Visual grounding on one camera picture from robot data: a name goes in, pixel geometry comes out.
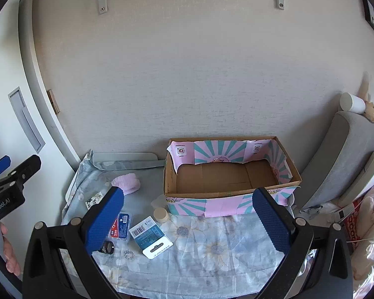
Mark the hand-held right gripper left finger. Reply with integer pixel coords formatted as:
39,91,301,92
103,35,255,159
22,186,125,299

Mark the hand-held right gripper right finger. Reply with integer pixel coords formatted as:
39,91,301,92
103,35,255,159
252,187,353,299

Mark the black jar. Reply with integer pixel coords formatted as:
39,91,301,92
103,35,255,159
96,240,115,254

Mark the small cream jar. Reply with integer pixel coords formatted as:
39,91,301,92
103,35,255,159
153,207,169,224

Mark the cardboard box with pink lining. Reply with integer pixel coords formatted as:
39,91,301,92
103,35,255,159
164,135,302,219

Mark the person's left hand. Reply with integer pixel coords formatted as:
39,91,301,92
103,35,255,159
0,221,21,277

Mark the blue plastic case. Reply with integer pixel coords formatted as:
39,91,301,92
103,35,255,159
107,212,133,243

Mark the small printed card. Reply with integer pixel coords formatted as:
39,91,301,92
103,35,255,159
85,192,105,210

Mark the pink fluffy sock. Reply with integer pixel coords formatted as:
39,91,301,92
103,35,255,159
111,173,141,195

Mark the teal packet with hang tab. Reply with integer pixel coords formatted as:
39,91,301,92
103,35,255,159
129,216,174,259

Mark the floral blue blanket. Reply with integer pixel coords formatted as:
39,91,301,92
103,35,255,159
61,149,303,296

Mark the small wooden block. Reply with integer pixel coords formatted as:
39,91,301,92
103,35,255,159
47,89,61,114

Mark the white charger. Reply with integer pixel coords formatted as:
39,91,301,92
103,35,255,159
338,204,356,220

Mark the white cabinet door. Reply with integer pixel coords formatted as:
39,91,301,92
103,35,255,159
0,0,82,256

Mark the grey cushion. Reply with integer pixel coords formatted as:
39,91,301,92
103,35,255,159
294,111,374,209

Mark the pink plush blanket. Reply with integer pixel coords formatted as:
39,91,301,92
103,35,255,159
346,182,374,290

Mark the white cushion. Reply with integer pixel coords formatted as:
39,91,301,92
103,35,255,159
337,149,374,208

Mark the white paper roll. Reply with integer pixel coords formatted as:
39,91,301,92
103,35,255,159
340,92,366,113

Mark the beige stuffed toy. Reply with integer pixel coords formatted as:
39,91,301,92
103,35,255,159
358,81,374,125

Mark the white cable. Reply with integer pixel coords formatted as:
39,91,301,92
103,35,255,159
346,199,374,244

